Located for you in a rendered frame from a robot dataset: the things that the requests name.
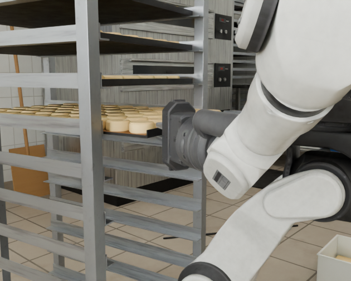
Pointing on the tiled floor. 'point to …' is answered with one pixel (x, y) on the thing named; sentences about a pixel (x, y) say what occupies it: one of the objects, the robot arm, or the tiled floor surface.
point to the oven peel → (30, 184)
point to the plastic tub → (341, 260)
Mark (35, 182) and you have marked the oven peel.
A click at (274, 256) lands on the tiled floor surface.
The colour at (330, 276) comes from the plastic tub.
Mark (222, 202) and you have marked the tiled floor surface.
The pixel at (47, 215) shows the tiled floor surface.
